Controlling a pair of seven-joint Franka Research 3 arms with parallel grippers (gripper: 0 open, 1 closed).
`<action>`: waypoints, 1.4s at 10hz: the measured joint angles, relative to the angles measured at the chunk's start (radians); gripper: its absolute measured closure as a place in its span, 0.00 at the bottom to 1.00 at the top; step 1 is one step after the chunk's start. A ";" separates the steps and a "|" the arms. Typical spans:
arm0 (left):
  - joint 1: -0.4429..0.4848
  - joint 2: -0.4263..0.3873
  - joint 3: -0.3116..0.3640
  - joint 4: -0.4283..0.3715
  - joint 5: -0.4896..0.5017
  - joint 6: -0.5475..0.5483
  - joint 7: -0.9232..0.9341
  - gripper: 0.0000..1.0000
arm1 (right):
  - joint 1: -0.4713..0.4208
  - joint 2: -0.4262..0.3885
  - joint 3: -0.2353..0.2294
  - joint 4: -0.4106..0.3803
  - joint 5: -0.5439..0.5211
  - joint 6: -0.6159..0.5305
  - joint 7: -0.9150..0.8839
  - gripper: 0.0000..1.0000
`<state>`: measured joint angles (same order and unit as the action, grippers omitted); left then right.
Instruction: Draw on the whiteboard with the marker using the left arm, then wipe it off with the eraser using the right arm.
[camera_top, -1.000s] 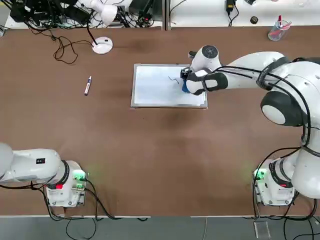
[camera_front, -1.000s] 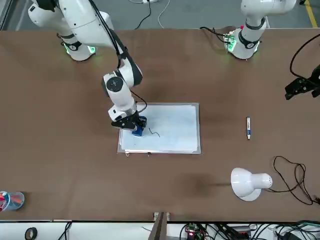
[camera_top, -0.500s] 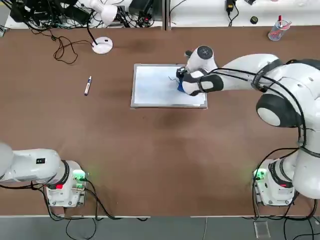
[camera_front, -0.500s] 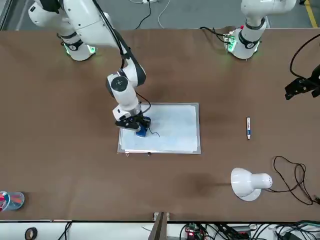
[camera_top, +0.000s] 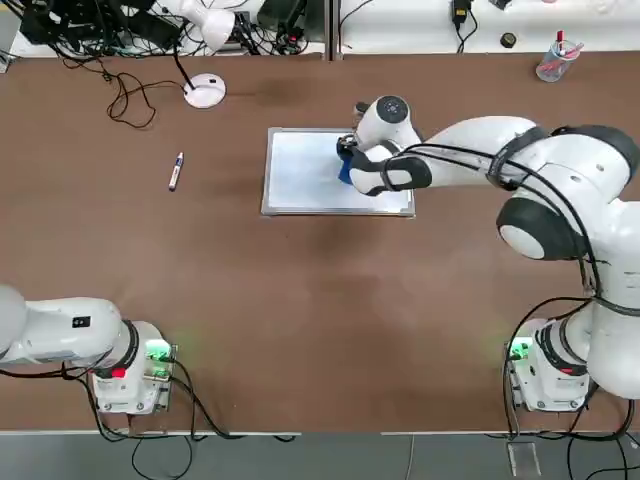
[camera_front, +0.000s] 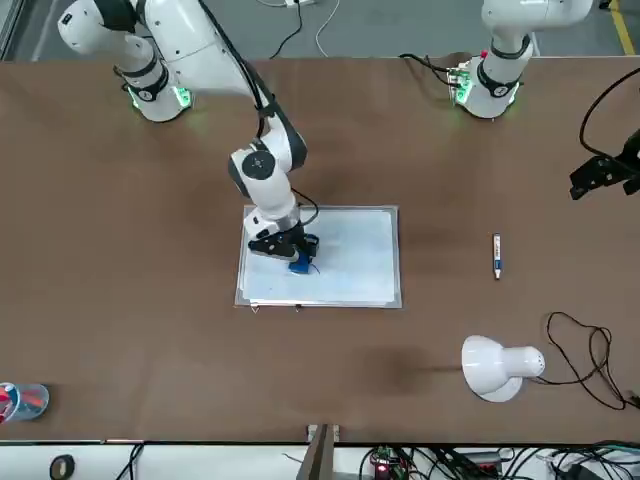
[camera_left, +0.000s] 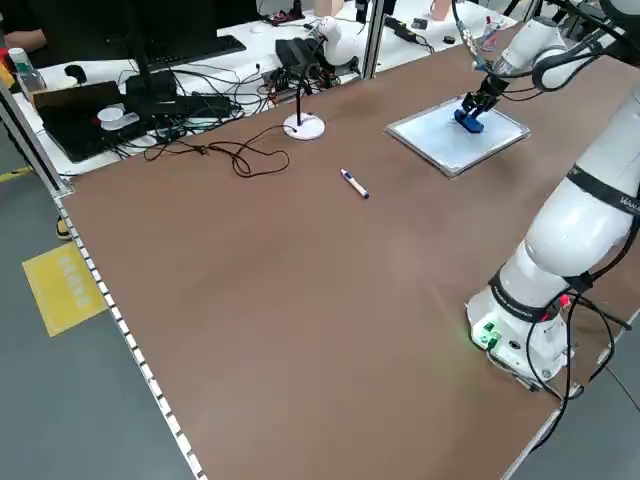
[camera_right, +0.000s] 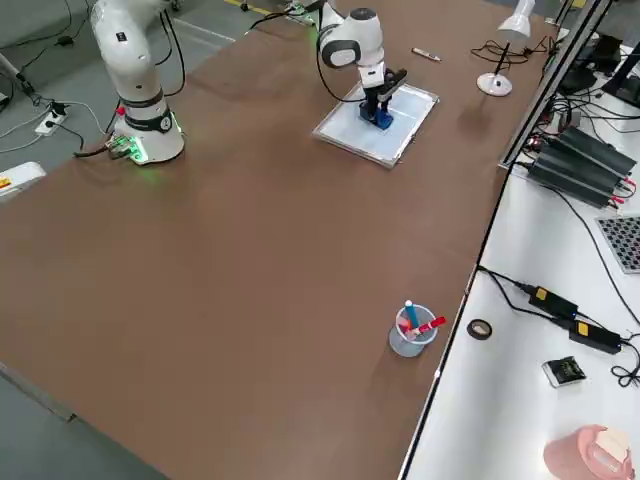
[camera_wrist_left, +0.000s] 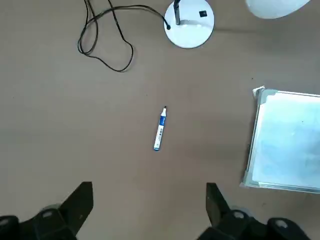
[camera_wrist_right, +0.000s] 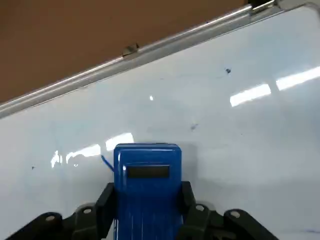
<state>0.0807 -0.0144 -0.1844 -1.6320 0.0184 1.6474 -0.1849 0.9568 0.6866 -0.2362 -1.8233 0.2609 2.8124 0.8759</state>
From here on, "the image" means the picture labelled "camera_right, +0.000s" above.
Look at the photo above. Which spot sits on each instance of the small black silver device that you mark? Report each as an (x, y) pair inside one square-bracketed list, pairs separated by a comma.
[(565, 372)]

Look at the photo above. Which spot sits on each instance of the black power supply box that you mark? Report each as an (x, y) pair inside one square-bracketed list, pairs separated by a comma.
[(570, 175), (600, 150)]

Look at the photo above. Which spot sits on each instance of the white desk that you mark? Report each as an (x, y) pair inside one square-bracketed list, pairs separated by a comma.
[(550, 235), (500, 400)]

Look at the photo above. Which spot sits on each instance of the white desk lamp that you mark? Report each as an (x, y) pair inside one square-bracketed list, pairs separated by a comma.
[(495, 85)]

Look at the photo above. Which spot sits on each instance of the black computer monitor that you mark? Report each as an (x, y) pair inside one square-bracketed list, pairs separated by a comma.
[(622, 90)]

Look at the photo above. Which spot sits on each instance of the black small monitor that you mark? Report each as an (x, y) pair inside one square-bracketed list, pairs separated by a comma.
[(600, 55)]

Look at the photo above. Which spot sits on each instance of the black floor adapter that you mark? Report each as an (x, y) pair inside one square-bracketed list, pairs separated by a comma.
[(65, 41)]

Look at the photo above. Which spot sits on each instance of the white cabinet orange label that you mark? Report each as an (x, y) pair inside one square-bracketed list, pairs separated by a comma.
[(25, 177)]

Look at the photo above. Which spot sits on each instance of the pink round container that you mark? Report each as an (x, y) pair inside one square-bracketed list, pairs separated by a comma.
[(570, 455)]

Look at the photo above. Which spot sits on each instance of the white blue whiteboard marker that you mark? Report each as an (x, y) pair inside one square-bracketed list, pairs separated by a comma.
[(426, 54)]

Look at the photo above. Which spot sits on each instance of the white power strip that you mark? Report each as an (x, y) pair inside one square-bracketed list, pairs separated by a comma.
[(50, 124)]

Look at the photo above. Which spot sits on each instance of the aluminium frame post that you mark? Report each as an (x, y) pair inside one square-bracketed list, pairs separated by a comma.
[(552, 85)]

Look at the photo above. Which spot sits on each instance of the red marker pen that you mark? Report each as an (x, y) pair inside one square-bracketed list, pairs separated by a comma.
[(432, 325)]

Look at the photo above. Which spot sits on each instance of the clear plastic pen cup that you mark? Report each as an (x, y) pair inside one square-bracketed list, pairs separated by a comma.
[(410, 347)]

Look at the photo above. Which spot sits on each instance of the checkerboard calibration plate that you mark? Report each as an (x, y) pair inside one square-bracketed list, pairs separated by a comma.
[(622, 245)]

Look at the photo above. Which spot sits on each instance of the white whiteboard silver frame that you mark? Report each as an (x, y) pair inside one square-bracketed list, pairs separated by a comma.
[(350, 132)]

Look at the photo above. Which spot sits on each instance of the black adapter yellow label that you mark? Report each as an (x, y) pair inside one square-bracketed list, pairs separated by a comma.
[(595, 336), (550, 300)]

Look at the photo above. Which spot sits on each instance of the black tape roll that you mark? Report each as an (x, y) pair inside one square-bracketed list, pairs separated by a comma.
[(469, 330)]

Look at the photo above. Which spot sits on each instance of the circuit board red light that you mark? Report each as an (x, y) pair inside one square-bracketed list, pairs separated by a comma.
[(534, 144)]

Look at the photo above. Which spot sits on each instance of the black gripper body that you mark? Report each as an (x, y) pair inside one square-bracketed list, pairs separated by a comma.
[(392, 85)]

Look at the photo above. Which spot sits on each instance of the blue white pen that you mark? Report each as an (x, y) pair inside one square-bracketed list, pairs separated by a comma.
[(413, 315)]

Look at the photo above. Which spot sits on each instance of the blue whiteboard eraser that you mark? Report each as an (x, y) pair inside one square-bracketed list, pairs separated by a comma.
[(382, 122)]

